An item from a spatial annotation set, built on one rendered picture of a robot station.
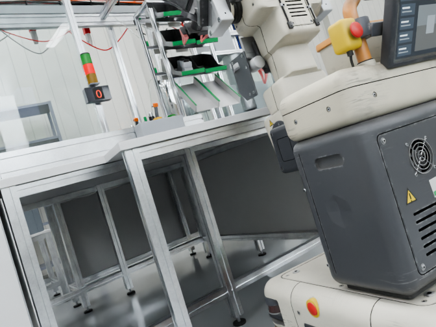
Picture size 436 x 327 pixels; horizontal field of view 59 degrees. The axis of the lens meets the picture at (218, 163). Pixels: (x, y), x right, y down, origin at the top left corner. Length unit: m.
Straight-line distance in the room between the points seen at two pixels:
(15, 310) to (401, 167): 1.22
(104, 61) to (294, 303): 5.60
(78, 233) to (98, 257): 0.26
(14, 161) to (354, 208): 1.15
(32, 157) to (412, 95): 1.25
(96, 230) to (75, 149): 1.79
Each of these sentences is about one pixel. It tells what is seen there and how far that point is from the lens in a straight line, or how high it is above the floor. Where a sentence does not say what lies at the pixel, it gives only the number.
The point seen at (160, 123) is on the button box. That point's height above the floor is 0.94.
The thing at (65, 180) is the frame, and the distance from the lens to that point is 1.50.
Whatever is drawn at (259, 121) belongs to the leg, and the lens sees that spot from 1.53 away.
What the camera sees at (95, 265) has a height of 0.24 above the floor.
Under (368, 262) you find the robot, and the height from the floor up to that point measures 0.37.
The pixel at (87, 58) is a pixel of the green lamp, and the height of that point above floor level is 1.39.
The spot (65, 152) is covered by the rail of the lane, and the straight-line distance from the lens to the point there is 1.58.
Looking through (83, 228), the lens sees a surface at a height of 0.55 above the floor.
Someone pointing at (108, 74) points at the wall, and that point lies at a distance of 6.34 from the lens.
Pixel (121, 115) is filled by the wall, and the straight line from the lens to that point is 6.18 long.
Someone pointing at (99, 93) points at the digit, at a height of 1.21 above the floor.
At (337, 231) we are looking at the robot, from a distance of 1.01.
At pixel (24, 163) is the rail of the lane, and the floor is 0.91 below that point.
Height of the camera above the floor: 0.68
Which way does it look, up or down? 1 degrees up
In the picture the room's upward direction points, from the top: 17 degrees counter-clockwise
